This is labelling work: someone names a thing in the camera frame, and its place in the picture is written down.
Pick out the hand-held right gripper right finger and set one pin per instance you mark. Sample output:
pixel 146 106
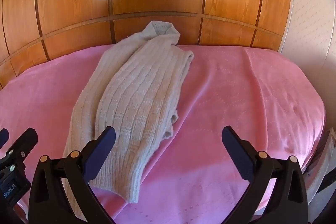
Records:
pixel 235 152

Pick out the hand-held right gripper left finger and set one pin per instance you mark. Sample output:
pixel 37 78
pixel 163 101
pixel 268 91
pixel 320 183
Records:
pixel 101 151

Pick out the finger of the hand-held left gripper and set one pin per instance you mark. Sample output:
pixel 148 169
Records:
pixel 3 136
pixel 27 138

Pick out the beige knitted sweater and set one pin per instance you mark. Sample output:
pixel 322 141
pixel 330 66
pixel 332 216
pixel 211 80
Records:
pixel 136 98

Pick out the pink blanket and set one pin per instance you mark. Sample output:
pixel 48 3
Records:
pixel 236 98

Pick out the grey bed frame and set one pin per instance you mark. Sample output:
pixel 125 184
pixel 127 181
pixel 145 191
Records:
pixel 321 161

